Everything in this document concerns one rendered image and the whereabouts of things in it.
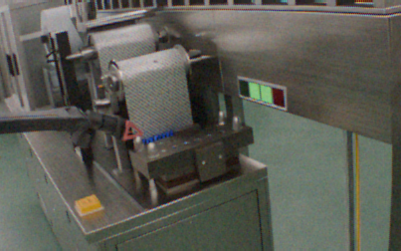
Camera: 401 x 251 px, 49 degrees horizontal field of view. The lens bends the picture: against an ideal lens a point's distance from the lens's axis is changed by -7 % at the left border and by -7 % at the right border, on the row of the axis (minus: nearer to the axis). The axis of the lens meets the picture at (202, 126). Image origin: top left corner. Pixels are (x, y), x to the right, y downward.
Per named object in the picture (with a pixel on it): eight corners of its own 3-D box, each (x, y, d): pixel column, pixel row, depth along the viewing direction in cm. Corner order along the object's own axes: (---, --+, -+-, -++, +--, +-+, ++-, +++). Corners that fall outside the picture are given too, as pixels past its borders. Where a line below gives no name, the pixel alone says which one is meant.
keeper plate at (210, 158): (198, 180, 154) (193, 149, 151) (224, 170, 159) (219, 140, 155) (202, 182, 152) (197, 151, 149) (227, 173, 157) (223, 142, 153)
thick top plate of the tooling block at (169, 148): (131, 165, 159) (128, 148, 157) (230, 132, 176) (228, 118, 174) (149, 179, 145) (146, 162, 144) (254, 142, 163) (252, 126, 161)
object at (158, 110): (134, 145, 163) (124, 95, 157) (193, 126, 173) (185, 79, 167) (134, 145, 162) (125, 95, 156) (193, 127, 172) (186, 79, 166)
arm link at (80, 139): (78, 123, 142) (66, 107, 146) (66, 151, 146) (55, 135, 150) (107, 124, 151) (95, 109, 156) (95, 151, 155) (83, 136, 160)
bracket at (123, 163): (111, 172, 173) (95, 95, 164) (127, 167, 176) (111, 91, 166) (116, 176, 169) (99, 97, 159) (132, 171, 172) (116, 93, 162)
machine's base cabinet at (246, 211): (34, 199, 375) (8, 103, 348) (102, 176, 402) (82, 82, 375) (152, 416, 161) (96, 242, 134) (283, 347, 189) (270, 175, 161)
